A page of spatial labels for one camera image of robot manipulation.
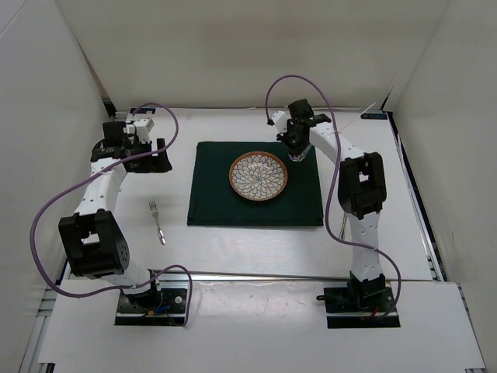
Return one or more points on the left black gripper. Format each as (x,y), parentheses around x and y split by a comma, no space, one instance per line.
(154,164)

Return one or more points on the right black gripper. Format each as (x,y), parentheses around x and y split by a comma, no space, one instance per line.
(283,138)

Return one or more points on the clear drinking glass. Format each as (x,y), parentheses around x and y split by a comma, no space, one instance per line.
(300,157)

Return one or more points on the orange patterned plate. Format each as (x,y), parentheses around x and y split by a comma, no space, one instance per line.
(258,176)

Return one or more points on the dark green cloth napkin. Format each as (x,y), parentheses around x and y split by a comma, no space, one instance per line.
(213,201)

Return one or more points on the silver knife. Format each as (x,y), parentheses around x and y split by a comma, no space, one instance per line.
(343,227)

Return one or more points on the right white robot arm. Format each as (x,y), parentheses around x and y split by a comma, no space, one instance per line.
(361,190)

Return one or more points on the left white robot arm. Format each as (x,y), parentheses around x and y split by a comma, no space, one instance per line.
(94,244)

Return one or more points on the silver fork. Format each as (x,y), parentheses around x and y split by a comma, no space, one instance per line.
(155,215)

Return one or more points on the white zip tie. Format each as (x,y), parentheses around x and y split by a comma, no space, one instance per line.
(371,106)

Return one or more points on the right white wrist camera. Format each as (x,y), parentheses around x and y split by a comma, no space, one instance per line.
(279,119)

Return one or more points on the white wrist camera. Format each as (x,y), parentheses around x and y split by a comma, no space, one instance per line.
(279,119)
(139,130)

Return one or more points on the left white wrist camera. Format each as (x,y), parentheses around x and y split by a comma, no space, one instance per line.
(139,130)

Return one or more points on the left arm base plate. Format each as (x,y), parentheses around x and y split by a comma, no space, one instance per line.
(165,305)

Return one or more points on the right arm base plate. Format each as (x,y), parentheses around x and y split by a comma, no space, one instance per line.
(343,313)

